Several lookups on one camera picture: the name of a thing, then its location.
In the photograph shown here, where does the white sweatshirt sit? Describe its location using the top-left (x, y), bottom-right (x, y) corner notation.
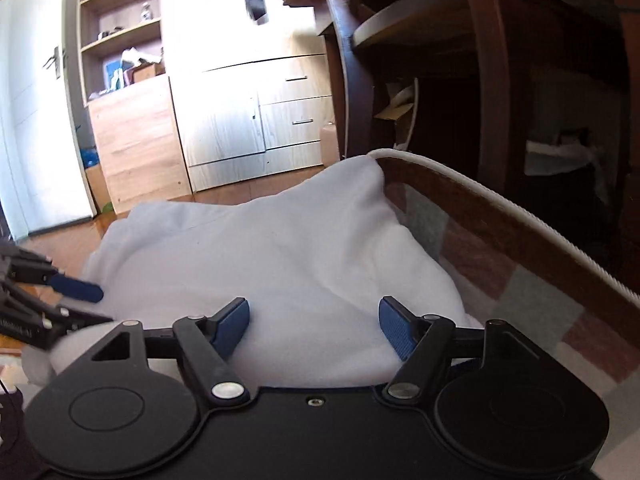
top-left (22, 156), bottom-right (475, 389)

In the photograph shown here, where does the cardboard box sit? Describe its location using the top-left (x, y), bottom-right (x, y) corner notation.
top-left (85, 164), bottom-right (112, 212)

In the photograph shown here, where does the white door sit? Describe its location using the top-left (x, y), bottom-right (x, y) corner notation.
top-left (1, 0), bottom-right (96, 240)

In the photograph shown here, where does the striped floor rug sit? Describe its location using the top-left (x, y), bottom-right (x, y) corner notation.
top-left (0, 148), bottom-right (640, 480)

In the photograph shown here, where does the white bookshelf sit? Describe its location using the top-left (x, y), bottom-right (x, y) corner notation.
top-left (77, 0), bottom-right (191, 214)

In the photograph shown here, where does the pink handbag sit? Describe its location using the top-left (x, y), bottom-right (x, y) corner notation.
top-left (320, 122), bottom-right (341, 167)

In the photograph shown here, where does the black trash bin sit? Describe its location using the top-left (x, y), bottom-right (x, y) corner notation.
top-left (525, 141), bottom-right (608, 203)

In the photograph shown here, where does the white drawer cabinet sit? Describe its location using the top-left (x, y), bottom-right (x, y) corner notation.
top-left (160, 0), bottom-right (334, 192)

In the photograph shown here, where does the dark wooden desk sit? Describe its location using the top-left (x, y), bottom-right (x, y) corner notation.
top-left (282, 0), bottom-right (639, 287)

